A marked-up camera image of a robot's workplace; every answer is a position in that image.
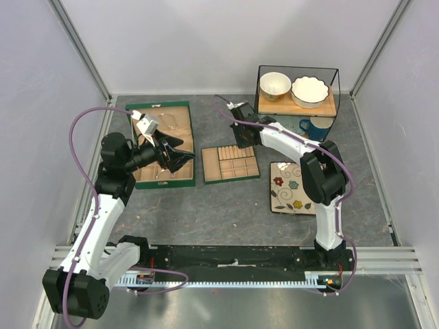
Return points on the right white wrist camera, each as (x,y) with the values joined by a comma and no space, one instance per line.
(231,106)

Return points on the silver pearl bangle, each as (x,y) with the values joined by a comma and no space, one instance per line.
(165,174)

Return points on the square floral plate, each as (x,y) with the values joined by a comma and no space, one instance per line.
(287,195)

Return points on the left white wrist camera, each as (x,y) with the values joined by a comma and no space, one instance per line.
(146,124)

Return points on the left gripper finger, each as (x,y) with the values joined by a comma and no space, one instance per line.
(177,159)
(171,140)

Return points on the black wire shelf rack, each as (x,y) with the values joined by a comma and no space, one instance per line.
(286,106)

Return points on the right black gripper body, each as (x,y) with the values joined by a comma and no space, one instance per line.
(241,138)

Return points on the green jewelry box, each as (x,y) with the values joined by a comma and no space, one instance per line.
(175,120)

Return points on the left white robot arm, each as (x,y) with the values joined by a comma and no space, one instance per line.
(81,286)

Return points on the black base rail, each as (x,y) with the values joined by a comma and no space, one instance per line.
(293,258)

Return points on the blue enamel mug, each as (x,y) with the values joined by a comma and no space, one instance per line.
(316,128)

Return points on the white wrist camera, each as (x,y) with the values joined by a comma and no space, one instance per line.
(231,106)
(146,124)

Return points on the cream floral bowl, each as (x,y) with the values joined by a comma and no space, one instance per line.
(274,85)

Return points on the white scalloped bowl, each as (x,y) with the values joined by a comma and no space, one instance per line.
(309,92)

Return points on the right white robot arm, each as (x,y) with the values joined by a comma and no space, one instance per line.
(322,170)

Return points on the green jewelry tray insert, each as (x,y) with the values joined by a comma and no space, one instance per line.
(229,164)

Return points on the light blue rectangular plate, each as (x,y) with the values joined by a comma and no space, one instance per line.
(290,122)

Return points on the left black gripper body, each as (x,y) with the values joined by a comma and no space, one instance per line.
(145,154)

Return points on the grey cable duct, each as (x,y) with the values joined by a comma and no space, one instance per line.
(133,281)

